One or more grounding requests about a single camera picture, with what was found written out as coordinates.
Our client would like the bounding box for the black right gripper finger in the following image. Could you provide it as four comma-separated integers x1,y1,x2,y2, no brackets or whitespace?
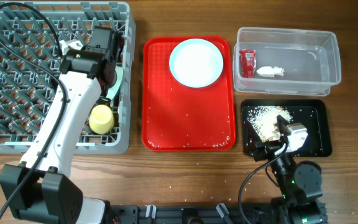
244,120,262,146
277,115,289,140

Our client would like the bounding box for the food scraps and rice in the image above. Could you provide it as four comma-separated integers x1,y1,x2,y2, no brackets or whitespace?
247,106,293,142

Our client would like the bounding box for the white napkin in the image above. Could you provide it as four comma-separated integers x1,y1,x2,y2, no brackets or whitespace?
256,66,285,78

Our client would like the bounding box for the red ketchup sachet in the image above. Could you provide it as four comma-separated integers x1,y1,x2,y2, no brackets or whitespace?
239,49,256,78

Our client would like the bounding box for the light blue plate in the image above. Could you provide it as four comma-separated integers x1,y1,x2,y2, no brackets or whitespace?
168,39,224,88

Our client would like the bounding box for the green bowl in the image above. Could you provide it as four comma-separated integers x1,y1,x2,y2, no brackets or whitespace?
106,66,124,100

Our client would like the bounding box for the yellow plastic cup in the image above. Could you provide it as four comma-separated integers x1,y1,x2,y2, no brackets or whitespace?
89,105,114,134

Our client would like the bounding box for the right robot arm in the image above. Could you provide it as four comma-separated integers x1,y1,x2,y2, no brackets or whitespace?
238,115,328,224

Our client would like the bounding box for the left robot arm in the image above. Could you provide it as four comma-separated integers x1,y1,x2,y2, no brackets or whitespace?
0,27,122,223

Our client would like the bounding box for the black waste tray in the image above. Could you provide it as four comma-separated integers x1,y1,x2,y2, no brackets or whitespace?
241,99,333,157

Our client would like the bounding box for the grey dishwasher rack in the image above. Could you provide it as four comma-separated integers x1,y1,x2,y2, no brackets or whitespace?
0,1,136,154

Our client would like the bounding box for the clear plastic bin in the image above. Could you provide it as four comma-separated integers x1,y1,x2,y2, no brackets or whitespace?
232,27,341,96

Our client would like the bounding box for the red plastic tray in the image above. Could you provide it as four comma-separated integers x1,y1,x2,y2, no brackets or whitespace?
142,36,237,152

